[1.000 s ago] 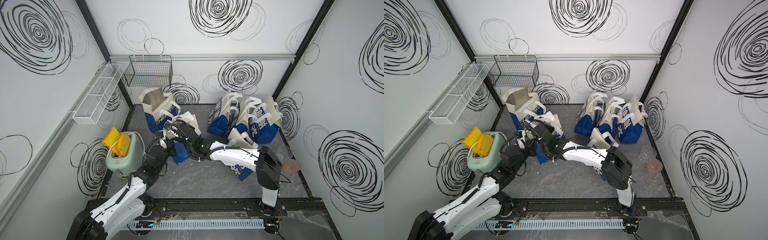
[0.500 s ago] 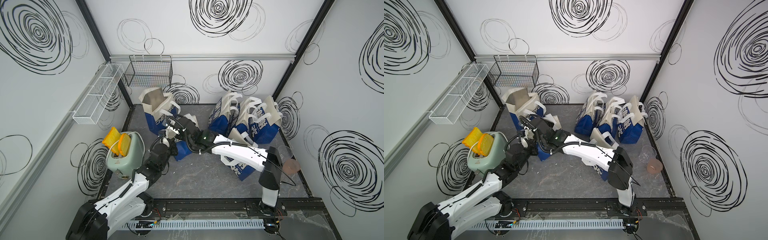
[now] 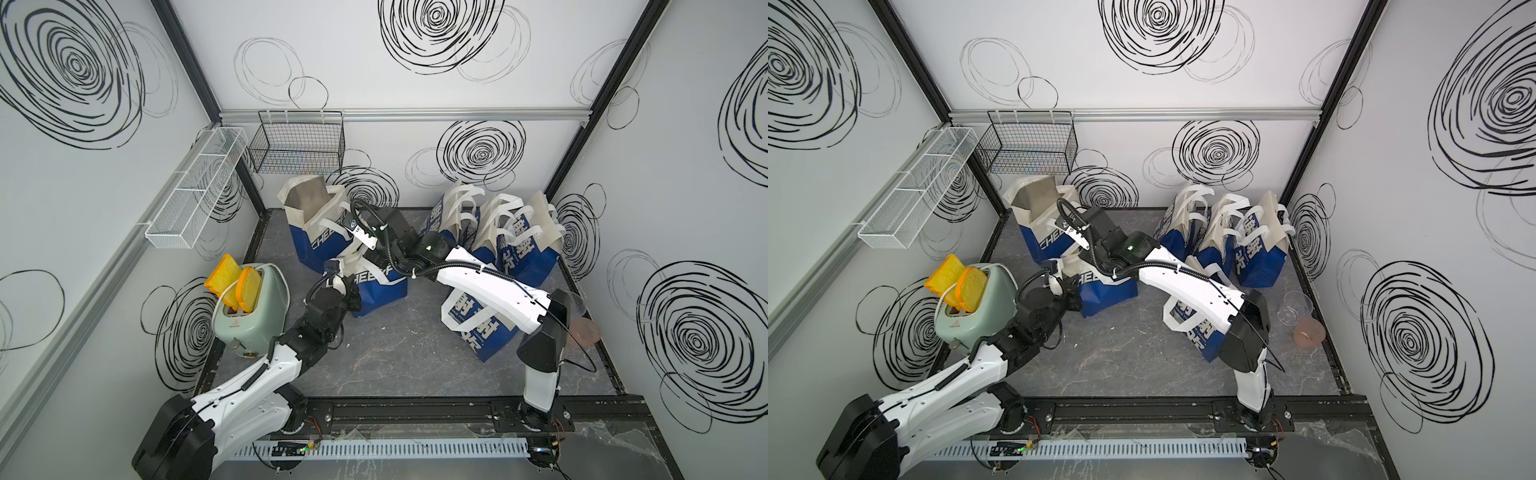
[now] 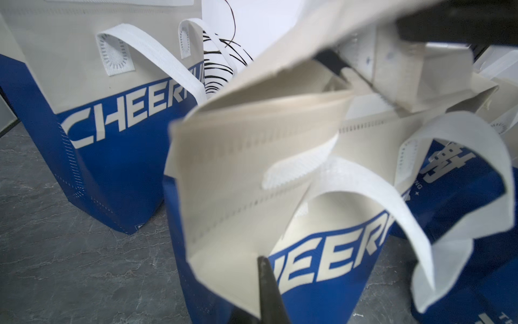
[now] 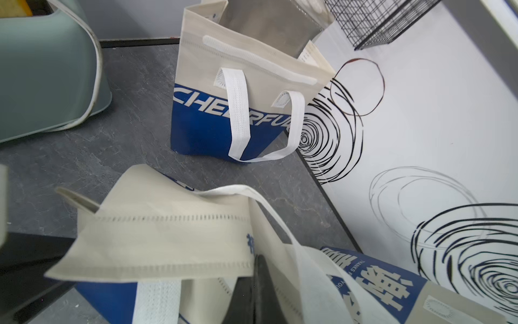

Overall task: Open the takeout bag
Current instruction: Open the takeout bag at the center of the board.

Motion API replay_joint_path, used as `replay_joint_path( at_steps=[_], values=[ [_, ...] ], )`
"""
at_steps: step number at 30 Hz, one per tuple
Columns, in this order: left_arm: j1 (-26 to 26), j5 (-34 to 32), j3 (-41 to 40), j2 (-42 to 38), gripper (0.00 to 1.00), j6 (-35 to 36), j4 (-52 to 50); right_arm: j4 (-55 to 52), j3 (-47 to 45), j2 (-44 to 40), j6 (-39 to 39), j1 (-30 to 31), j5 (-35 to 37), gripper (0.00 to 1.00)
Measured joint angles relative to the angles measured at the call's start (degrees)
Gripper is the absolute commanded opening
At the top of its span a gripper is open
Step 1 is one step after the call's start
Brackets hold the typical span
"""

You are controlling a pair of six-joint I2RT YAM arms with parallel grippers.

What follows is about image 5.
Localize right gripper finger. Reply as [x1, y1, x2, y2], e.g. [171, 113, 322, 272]
[223, 255, 287, 324]

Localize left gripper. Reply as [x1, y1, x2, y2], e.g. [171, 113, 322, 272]
[1, 232, 76, 323]

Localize blue beige takeout bag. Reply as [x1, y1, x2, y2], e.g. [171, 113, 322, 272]
[321, 247, 507, 323]
[46, 165, 395, 323]
[170, 1, 335, 163]

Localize mint green toaster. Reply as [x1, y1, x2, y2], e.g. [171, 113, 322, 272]
[1, 1, 112, 143]

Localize black wire basket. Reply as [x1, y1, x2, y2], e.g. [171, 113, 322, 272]
[325, 0, 441, 51]

